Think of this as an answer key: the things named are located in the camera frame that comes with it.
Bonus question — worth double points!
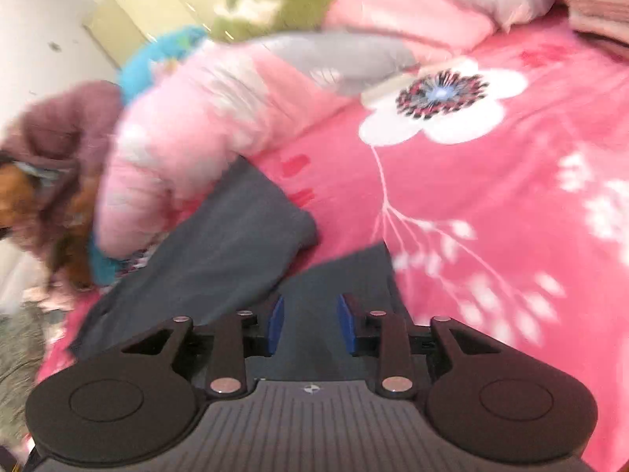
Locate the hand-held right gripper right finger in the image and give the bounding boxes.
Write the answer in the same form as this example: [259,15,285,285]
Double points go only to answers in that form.
[337,293,502,399]

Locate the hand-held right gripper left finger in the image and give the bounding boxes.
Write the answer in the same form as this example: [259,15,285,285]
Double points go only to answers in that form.
[120,295,286,399]

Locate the dark grey pants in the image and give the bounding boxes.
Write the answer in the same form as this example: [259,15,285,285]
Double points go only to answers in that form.
[69,157,408,384]

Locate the stack of folded clothes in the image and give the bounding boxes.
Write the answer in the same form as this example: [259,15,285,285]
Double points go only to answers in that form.
[560,0,629,45]

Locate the pink floral bed blanket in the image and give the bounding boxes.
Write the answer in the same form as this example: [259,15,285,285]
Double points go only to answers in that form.
[37,10,629,472]

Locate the pink and blue floral quilt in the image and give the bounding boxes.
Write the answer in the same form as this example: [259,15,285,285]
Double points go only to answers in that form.
[88,0,563,286]

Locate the grey speckled cloth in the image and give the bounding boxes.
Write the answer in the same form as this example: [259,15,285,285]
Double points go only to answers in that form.
[0,300,64,404]

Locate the green and white fleece blanket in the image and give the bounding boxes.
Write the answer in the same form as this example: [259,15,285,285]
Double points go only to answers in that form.
[211,0,355,42]

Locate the pale yellow wardrobe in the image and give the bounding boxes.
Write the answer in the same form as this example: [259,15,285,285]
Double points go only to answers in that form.
[83,0,256,74]

